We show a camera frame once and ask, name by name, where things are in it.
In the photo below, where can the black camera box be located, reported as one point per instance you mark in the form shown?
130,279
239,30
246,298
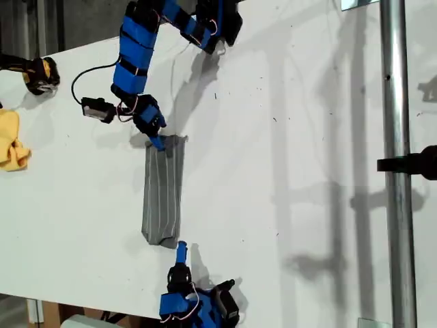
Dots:
97,110
228,304

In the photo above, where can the white table leg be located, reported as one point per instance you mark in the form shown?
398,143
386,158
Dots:
35,311

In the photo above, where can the black clamp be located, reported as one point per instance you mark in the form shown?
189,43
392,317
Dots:
426,162

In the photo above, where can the grey striped towel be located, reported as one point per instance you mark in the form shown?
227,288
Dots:
164,191

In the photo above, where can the yellow cloth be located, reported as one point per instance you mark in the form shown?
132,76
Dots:
10,136

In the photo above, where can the steel post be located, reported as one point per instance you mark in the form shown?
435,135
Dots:
396,102

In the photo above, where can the white box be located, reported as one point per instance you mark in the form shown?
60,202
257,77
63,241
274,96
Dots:
82,322

